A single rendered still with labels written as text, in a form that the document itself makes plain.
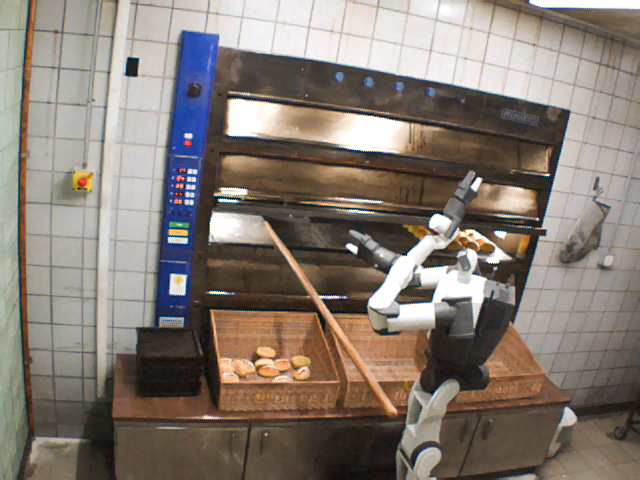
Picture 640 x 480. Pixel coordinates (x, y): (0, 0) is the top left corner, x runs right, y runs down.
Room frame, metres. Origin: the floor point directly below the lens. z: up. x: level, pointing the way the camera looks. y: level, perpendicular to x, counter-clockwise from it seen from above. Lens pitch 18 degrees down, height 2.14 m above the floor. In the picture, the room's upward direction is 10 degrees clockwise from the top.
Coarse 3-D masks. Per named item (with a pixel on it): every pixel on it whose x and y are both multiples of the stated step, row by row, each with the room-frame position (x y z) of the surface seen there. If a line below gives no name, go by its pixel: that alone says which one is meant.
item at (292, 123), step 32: (224, 128) 2.57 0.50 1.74; (256, 128) 2.62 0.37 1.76; (288, 128) 2.68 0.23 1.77; (320, 128) 2.73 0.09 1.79; (352, 128) 2.79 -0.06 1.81; (384, 128) 2.85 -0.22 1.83; (416, 128) 2.91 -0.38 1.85; (448, 128) 2.98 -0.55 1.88; (448, 160) 2.90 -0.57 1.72; (480, 160) 3.00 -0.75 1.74; (512, 160) 3.07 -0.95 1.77; (544, 160) 3.15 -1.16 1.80
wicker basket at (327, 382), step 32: (224, 320) 2.57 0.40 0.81; (256, 320) 2.63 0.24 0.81; (288, 320) 2.69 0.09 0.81; (224, 352) 2.54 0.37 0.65; (288, 352) 2.65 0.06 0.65; (320, 352) 2.58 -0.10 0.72; (224, 384) 2.13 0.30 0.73; (256, 384) 2.18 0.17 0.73; (288, 384) 2.23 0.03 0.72; (320, 384) 2.28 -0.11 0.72
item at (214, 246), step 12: (216, 252) 2.60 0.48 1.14; (228, 252) 2.62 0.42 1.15; (240, 252) 2.64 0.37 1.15; (252, 252) 2.66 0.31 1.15; (264, 252) 2.67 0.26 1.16; (276, 252) 2.69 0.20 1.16; (300, 252) 2.73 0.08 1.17; (312, 252) 2.75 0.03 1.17; (324, 252) 2.77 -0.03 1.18; (336, 252) 2.79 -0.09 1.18; (348, 252) 2.83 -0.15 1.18; (420, 264) 2.95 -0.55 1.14; (432, 264) 2.97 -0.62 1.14; (444, 264) 2.99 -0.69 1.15; (480, 264) 3.07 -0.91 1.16; (492, 264) 3.09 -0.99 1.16; (504, 264) 3.12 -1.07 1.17; (516, 264) 3.15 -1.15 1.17
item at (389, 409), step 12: (276, 240) 2.75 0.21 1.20; (288, 252) 2.59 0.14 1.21; (300, 276) 2.34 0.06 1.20; (312, 288) 2.22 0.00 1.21; (324, 312) 2.02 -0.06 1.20; (336, 324) 1.93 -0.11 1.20; (336, 336) 1.87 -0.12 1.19; (348, 348) 1.77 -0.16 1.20; (360, 360) 1.69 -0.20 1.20; (360, 372) 1.64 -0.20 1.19; (372, 384) 1.56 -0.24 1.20; (384, 396) 1.50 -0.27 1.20; (384, 408) 1.45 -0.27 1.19
